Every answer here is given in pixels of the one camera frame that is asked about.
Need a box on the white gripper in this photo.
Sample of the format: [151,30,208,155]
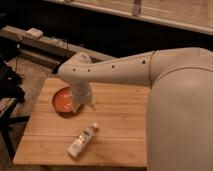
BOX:
[70,82,96,113]

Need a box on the white labelled bottle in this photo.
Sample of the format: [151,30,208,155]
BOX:
[67,122,99,159]

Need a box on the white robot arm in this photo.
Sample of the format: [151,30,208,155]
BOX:
[57,47,213,171]

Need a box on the orange ceramic bowl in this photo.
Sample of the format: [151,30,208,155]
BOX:
[52,87,74,114]

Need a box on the wooden table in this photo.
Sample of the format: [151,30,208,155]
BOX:
[14,78,149,167]

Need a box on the long wooden beam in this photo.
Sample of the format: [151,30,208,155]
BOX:
[0,25,113,61]

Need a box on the black stand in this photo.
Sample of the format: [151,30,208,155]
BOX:
[0,55,29,159]

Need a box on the small white box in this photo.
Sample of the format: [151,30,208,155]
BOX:
[25,28,43,39]

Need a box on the wooden shelf ledge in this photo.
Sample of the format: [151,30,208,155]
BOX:
[46,0,213,36]

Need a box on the black floor bracket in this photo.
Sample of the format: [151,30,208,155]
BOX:
[51,62,65,74]

